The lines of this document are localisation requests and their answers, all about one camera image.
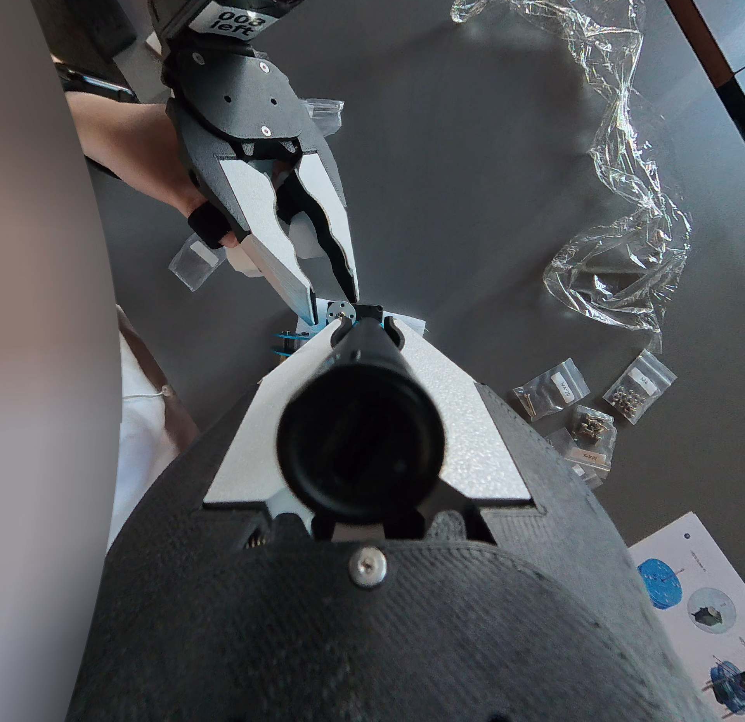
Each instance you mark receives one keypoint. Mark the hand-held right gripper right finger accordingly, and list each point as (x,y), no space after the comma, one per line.
(483,442)

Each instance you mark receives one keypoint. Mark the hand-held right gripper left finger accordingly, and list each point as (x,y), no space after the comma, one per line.
(250,454)

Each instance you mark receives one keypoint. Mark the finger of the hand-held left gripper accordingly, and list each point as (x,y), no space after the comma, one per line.
(326,198)
(250,204)

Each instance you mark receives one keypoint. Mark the blue metal servo base assembly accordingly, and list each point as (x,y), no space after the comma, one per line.
(337,313)

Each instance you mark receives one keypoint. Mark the person's left forearm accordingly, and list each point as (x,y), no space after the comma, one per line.
(77,125)

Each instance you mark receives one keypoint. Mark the person's left hand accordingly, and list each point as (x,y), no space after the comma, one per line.
(145,151)

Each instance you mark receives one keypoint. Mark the zip bag with black rods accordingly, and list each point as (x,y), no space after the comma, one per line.
(326,115)

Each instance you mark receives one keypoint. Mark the zip bag with long screws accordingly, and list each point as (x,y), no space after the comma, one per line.
(550,387)

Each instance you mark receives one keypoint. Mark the zip bag with short screws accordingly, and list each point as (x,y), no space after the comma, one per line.
(591,434)

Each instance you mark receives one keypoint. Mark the person's white shirt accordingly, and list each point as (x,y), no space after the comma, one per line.
(139,442)

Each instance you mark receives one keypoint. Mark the white foam block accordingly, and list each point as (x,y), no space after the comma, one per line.
(413,326)

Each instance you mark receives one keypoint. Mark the zip bag with nuts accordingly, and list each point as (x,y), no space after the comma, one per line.
(640,387)

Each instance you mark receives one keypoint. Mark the crumpled clear plastic wrap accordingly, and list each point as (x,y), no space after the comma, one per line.
(628,250)

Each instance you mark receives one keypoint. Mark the printed instruction sheet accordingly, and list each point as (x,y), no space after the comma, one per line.
(681,629)

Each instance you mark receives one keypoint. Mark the brown wooden divider strip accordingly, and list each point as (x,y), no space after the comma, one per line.
(690,11)

